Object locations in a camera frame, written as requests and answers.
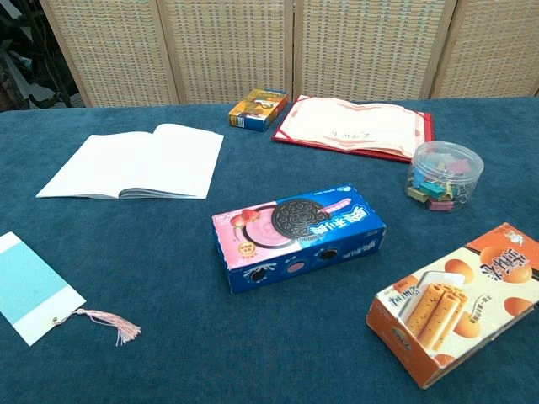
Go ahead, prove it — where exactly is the blue bookmark with pink tassel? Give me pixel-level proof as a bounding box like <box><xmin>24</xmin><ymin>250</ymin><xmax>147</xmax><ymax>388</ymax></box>
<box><xmin>0</xmin><ymin>231</ymin><xmax>142</xmax><ymax>347</ymax></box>

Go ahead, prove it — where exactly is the dark blue table cloth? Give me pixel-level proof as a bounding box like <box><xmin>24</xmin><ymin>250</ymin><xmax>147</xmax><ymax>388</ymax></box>
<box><xmin>0</xmin><ymin>97</ymin><xmax>539</xmax><ymax>404</ymax></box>

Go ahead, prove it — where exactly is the orange egg roll snack box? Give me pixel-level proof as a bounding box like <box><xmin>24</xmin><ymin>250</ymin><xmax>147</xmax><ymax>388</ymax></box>
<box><xmin>366</xmin><ymin>222</ymin><xmax>539</xmax><ymax>390</ymax></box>

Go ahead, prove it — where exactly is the red open certificate folder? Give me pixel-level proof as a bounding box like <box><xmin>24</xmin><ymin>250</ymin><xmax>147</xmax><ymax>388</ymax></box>
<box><xmin>271</xmin><ymin>94</ymin><xmax>435</xmax><ymax>164</ymax></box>

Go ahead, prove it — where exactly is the woven wooden folding screen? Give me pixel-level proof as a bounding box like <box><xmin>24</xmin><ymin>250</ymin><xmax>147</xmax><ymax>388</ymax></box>
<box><xmin>40</xmin><ymin>0</ymin><xmax>539</xmax><ymax>109</ymax></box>

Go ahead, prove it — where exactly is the open white notebook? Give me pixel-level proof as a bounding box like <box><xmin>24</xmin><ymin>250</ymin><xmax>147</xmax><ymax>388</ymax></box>
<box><xmin>35</xmin><ymin>123</ymin><xmax>225</xmax><ymax>200</ymax></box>

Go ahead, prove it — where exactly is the blue pink Oreo cookie box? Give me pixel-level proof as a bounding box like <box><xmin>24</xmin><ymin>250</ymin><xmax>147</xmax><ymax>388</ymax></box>
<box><xmin>211</xmin><ymin>183</ymin><xmax>387</xmax><ymax>295</ymax></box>

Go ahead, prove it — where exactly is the small orange blue card box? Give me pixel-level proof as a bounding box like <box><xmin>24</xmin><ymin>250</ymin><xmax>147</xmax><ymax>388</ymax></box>
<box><xmin>228</xmin><ymin>88</ymin><xmax>289</xmax><ymax>133</ymax></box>

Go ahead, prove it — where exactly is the black tripod stand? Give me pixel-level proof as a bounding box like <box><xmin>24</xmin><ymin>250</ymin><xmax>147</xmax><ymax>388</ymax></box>
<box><xmin>24</xmin><ymin>0</ymin><xmax>80</xmax><ymax>111</ymax></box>

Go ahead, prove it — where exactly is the clear tub of binder clips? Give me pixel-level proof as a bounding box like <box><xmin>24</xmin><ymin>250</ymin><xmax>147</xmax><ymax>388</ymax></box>
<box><xmin>405</xmin><ymin>141</ymin><xmax>485</xmax><ymax>213</ymax></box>

